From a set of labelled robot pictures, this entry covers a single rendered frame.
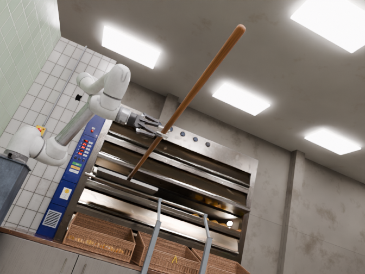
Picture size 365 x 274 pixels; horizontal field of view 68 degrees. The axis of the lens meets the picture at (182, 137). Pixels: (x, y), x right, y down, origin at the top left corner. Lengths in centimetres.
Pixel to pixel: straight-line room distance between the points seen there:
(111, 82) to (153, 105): 577
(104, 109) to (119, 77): 18
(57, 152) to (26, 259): 78
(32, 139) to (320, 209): 812
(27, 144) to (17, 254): 79
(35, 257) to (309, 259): 736
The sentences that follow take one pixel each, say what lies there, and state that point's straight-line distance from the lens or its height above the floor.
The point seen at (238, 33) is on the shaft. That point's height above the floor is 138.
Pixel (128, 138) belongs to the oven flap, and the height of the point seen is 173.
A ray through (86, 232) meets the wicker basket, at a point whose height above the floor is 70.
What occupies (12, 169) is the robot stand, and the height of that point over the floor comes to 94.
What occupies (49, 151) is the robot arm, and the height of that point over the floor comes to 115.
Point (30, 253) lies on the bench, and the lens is 239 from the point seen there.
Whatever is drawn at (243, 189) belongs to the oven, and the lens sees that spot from 343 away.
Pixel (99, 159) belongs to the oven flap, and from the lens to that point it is 289.
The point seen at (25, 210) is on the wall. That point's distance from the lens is 295.
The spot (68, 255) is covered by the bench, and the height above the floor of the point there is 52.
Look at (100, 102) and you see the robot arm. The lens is 144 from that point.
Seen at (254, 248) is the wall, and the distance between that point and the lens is 760.
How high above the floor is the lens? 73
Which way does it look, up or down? 23 degrees up
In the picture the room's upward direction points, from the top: 17 degrees clockwise
